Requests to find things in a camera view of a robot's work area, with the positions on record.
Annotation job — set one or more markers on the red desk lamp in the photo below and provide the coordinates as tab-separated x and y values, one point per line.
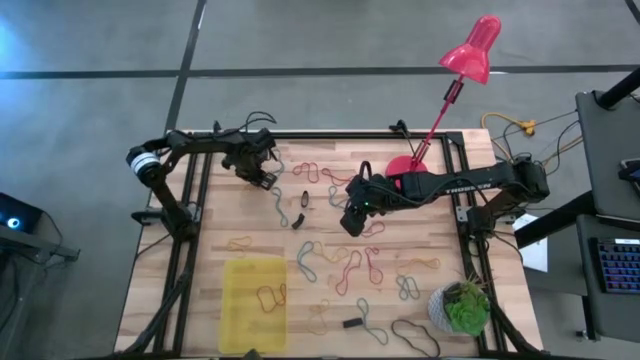
470	55

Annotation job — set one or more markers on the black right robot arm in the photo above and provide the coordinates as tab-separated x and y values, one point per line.
475	182

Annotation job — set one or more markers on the yellow rubber band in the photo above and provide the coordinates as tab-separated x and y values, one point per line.
320	316
417	261
330	259
239	239

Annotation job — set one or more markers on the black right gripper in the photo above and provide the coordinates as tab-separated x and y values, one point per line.
372	195

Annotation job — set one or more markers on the white pot with succulent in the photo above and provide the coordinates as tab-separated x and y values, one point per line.
467	307

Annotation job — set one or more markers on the backlit keyboard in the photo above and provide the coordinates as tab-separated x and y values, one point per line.
620	265

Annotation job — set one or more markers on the yellow translucent plastic bin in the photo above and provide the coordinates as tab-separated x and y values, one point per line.
240	325

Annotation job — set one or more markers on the black device with blue light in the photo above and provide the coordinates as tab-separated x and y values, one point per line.
15	215

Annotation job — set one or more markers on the black frame clamp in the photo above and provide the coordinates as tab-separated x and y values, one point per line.
216	126
399	127

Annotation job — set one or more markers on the black diagonal desk bar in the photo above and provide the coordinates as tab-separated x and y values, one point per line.
555	222

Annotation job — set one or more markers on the black pole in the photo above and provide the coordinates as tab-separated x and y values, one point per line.
620	89

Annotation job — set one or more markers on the short wide dark rubber band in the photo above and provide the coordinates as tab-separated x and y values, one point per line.
298	221

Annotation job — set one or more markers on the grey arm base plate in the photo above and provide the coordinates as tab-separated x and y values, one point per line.
462	215

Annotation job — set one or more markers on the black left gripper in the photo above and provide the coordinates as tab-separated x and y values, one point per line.
250	152

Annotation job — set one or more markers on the black handheld device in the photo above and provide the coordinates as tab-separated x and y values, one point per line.
631	171

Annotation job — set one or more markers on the dark grey desk panel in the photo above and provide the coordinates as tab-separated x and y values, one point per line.
605	150

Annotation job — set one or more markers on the dark grey keyboard shelf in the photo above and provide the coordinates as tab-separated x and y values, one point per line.
590	310

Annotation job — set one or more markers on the small black clip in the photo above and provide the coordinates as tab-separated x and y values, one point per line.
304	199

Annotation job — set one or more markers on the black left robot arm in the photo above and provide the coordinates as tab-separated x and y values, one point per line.
165	195

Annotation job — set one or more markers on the white paper sheet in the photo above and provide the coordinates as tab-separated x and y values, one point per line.
535	255

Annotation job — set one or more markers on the grey metal stand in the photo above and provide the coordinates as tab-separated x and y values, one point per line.
45	247

